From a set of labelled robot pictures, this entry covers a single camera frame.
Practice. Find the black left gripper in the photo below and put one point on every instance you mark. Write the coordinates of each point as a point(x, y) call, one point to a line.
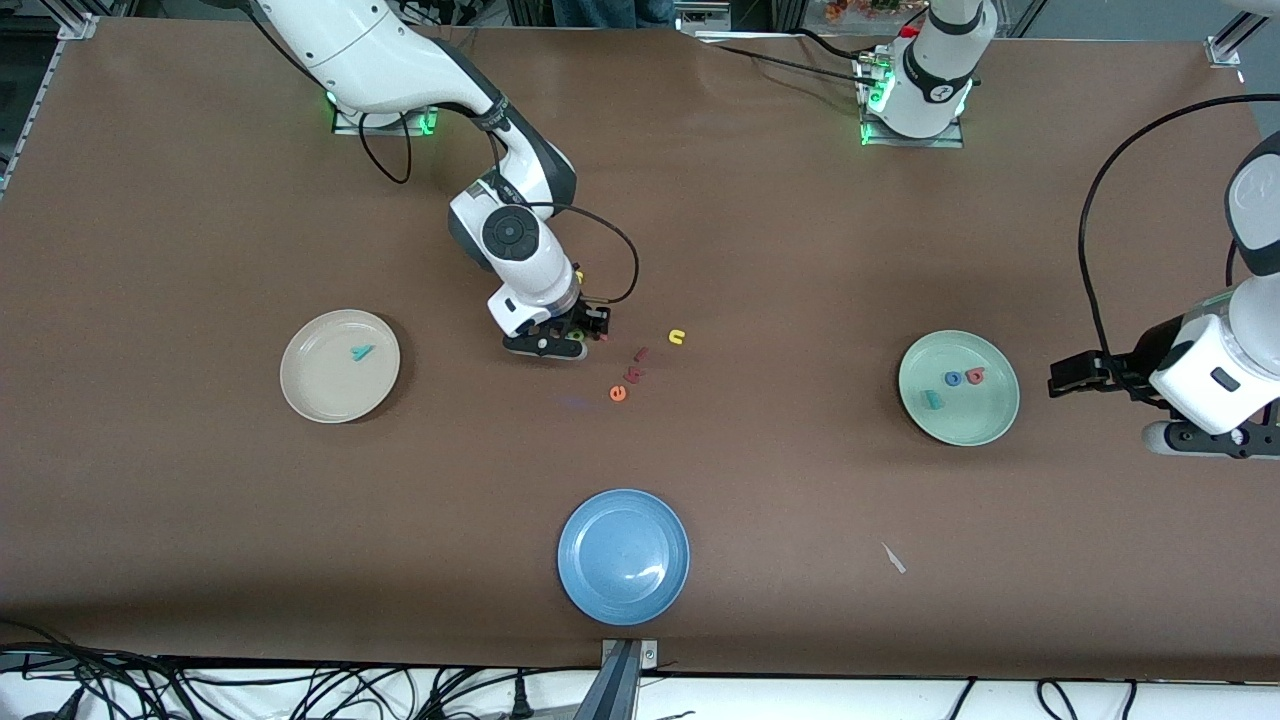
point(1142, 367)

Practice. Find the person in blue jeans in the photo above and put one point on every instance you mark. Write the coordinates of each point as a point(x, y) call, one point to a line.
point(610, 12)

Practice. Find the beige plate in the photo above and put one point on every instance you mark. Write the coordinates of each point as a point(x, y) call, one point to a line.
point(330, 385)

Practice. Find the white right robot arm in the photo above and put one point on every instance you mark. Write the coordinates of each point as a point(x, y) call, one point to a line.
point(400, 60)

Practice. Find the aluminium frame corner bracket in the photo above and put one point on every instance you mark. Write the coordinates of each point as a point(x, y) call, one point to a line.
point(1225, 50)

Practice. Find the white rail strip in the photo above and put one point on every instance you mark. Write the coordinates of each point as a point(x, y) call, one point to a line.
point(760, 37)

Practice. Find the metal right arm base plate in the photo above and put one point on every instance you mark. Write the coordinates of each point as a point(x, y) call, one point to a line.
point(385, 127)

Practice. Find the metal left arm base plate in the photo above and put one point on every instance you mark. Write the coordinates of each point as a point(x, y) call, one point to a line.
point(920, 142)

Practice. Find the aluminium frame rail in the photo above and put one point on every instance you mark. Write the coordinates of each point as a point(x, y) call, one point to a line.
point(35, 105)

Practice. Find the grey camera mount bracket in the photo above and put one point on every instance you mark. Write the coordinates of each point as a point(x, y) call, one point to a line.
point(620, 680)

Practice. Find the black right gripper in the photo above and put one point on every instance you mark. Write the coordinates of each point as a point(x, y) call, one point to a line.
point(578, 320)

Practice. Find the green plate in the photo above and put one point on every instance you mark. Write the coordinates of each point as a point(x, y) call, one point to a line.
point(958, 420)

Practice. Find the blue plate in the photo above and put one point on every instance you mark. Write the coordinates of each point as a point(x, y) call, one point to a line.
point(623, 557)

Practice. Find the white tape scrap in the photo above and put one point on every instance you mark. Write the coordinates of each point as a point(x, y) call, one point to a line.
point(893, 558)

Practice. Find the brown table cover sheet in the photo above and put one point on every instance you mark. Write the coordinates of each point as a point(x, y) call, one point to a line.
point(640, 200)

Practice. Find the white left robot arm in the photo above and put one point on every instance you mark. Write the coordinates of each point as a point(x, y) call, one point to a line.
point(1210, 380)

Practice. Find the orange artificial flowers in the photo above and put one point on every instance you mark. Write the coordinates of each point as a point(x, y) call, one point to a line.
point(860, 8)

